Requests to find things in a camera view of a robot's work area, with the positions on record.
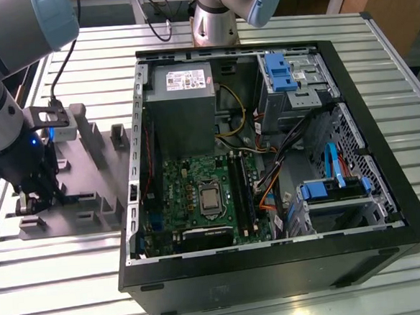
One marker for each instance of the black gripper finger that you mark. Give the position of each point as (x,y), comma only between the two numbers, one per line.
(33,204)
(53,190)

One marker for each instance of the RAM memory stick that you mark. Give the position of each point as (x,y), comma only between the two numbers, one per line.
(81,197)

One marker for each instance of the black RAM slot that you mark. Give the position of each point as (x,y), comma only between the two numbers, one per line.
(235,188)

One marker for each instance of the gray parts rack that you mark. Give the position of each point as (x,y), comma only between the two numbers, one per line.
(84,166)

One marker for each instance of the blue expansion slot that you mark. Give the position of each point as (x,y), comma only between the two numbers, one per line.
(157,220)

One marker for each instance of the green motherboard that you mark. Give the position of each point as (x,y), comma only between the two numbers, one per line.
(179,188)

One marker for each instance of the gray power supply unit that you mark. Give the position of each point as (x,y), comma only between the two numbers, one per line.
(179,123)

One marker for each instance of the CPU socket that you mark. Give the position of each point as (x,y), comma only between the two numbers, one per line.
(210,182)

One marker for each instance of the silver CPU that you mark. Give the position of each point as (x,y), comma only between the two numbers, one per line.
(210,199)

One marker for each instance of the black graphics card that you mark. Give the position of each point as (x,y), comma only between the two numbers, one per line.
(208,237)

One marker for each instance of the black open PC case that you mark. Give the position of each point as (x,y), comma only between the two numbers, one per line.
(239,270)

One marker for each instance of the blue drive bay latch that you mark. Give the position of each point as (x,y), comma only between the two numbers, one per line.
(280,73)

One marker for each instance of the blue disk carrier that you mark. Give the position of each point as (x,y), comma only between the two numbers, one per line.
(317,189)

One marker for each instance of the silver drive cage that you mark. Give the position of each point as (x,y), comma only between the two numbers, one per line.
(306,96)

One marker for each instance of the wooden cabinet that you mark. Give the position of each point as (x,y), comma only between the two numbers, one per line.
(394,7)

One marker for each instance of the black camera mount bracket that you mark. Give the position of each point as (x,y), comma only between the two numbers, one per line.
(30,117)

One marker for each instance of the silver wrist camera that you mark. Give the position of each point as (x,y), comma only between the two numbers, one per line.
(66,133)

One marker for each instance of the silver disk bay bracket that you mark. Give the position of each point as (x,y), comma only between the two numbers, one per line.
(343,203)

